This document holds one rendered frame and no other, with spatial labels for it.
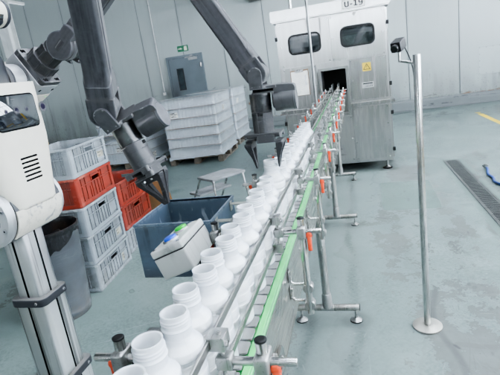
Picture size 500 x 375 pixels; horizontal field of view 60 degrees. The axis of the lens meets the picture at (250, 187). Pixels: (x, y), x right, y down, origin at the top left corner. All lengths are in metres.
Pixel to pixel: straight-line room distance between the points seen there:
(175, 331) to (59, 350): 0.85
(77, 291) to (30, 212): 2.02
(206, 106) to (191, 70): 4.31
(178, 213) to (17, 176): 0.91
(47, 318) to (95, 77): 0.70
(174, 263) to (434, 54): 10.58
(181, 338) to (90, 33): 0.58
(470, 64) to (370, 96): 6.02
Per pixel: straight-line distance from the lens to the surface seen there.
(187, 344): 0.57
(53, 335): 1.36
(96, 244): 3.50
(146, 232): 1.68
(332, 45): 5.61
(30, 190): 1.22
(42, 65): 1.40
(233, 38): 1.16
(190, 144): 7.76
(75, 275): 3.17
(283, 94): 1.15
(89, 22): 0.90
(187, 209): 1.92
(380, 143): 5.72
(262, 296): 0.90
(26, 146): 1.22
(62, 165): 3.32
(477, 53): 11.45
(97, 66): 0.93
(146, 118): 0.96
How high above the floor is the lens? 1.44
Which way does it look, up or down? 15 degrees down
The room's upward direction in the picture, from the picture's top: 8 degrees counter-clockwise
